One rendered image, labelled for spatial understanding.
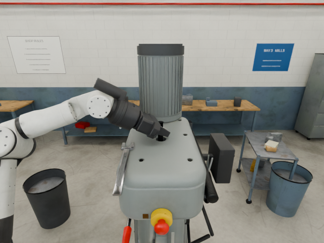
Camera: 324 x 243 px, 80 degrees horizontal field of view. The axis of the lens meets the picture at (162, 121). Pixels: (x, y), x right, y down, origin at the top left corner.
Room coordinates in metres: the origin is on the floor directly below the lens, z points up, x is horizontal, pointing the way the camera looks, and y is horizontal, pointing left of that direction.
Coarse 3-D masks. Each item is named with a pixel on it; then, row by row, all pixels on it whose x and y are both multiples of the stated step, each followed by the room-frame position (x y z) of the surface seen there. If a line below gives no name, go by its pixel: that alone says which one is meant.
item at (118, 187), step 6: (132, 144) 0.57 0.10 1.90; (126, 150) 0.53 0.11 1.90; (126, 156) 0.49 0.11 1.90; (126, 162) 0.46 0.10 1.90; (120, 168) 0.43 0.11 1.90; (120, 174) 0.41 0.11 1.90; (120, 180) 0.38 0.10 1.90; (114, 186) 0.36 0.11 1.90; (120, 186) 0.36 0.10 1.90; (114, 192) 0.34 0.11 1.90; (120, 192) 0.34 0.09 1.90
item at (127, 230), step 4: (128, 220) 0.43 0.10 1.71; (128, 224) 0.42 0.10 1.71; (124, 228) 0.40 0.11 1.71; (128, 228) 0.40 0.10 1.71; (124, 232) 0.39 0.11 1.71; (128, 232) 0.39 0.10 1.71; (124, 236) 0.38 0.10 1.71; (128, 236) 0.38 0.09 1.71; (124, 240) 0.37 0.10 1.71; (128, 240) 0.37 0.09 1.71
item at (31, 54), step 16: (16, 48) 4.79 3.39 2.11; (32, 48) 4.79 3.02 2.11; (48, 48) 4.80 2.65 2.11; (256, 48) 4.84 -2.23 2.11; (272, 48) 4.85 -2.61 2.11; (288, 48) 4.85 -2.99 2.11; (16, 64) 4.79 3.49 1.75; (32, 64) 4.79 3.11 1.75; (48, 64) 4.80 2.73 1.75; (64, 64) 4.80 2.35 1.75; (256, 64) 4.84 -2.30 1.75; (272, 64) 4.85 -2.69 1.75; (288, 64) 4.85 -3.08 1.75
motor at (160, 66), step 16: (144, 48) 0.79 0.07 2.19; (160, 48) 0.77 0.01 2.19; (176, 48) 0.79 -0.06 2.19; (144, 64) 0.80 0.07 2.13; (160, 64) 0.77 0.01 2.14; (176, 64) 0.80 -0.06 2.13; (144, 80) 0.81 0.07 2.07; (160, 80) 0.78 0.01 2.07; (176, 80) 0.80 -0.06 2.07; (144, 96) 0.81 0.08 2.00; (160, 96) 0.78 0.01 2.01; (176, 96) 0.81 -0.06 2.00; (160, 112) 0.78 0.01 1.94; (176, 112) 0.81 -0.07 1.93
